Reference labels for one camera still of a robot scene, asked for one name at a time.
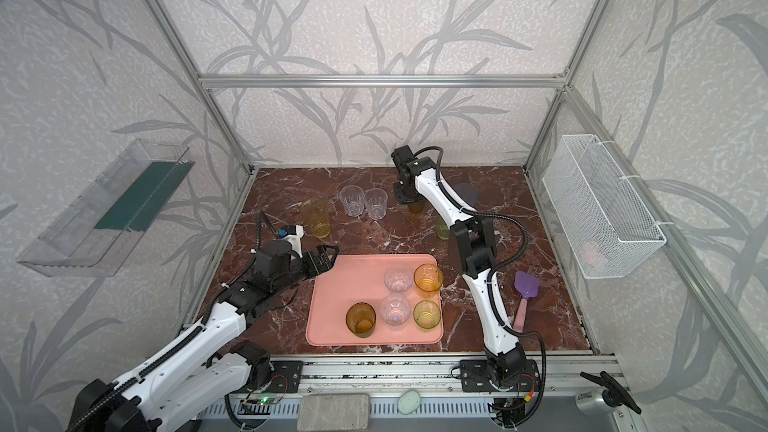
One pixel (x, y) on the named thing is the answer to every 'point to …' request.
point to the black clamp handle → (613, 395)
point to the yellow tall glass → (314, 213)
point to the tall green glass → (442, 229)
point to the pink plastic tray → (377, 299)
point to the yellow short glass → (428, 279)
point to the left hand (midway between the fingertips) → (332, 245)
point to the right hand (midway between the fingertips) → (408, 188)
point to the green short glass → (426, 315)
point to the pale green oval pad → (408, 402)
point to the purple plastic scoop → (527, 284)
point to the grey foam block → (334, 412)
